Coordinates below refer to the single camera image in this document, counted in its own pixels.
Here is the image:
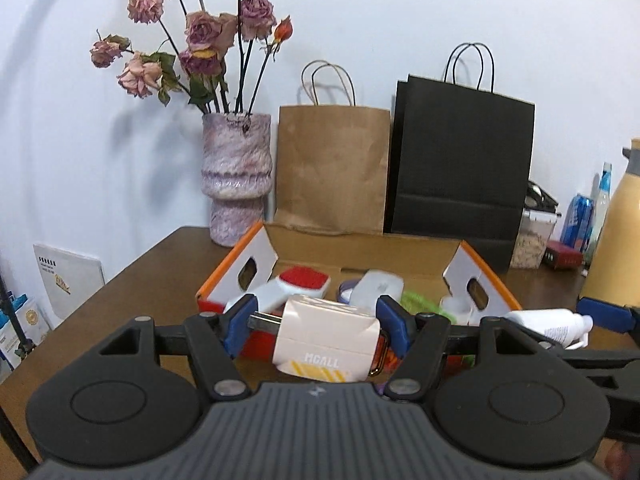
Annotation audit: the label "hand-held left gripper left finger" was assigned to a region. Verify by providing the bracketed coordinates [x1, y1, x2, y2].
[90, 294, 259, 402]

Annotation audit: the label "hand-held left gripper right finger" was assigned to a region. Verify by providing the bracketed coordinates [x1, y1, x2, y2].
[376, 295, 548, 403]

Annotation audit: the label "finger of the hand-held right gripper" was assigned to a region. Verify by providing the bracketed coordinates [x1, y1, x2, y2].
[542, 341, 640, 397]
[575, 297, 640, 334]

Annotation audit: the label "white squeeze tube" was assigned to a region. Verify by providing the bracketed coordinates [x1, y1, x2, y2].
[502, 308, 595, 349]

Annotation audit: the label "white plug adapter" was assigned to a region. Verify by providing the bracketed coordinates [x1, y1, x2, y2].
[248, 296, 382, 384]

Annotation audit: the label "orange white cardboard box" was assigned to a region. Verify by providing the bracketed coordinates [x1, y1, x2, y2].
[196, 220, 524, 368]

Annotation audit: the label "white red lint brush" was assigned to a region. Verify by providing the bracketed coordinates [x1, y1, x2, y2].
[223, 266, 332, 314]

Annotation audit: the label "green plastic item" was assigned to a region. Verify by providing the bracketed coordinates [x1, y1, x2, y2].
[400, 290, 454, 324]

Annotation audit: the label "white computer mouse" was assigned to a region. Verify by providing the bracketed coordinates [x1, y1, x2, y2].
[348, 270, 405, 311]

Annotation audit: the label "purple tape roll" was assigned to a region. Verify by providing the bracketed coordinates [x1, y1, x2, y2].
[337, 279, 362, 306]

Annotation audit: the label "small red box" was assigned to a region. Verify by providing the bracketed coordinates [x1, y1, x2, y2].
[544, 240, 585, 270]

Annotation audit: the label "beige thermos jug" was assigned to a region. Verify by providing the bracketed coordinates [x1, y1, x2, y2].
[579, 137, 640, 309]

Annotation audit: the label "blue drink can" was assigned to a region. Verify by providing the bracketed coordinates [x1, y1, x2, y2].
[560, 192, 596, 254]

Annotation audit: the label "clear plastic food container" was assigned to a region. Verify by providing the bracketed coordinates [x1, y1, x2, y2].
[510, 207, 561, 270]

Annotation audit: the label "clear plastic bottle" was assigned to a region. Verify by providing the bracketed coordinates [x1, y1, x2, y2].
[585, 162, 614, 266]

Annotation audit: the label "black glasses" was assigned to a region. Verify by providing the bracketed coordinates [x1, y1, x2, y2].
[525, 180, 560, 213]

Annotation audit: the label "pink mottled ceramic vase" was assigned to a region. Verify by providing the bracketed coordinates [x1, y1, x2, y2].
[201, 112, 273, 248]

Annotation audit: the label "brown paper bag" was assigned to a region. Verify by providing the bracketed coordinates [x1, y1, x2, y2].
[274, 60, 392, 236]

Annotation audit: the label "black paper bag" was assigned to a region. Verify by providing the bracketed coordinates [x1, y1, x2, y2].
[382, 42, 536, 274]

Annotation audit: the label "white box gold seal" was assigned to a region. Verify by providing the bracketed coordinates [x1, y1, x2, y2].
[0, 296, 54, 368]

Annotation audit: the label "black stand pole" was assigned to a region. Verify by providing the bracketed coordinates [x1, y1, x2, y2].
[0, 255, 32, 366]

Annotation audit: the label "dried pink rose bouquet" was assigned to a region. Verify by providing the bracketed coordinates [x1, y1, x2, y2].
[90, 0, 294, 116]

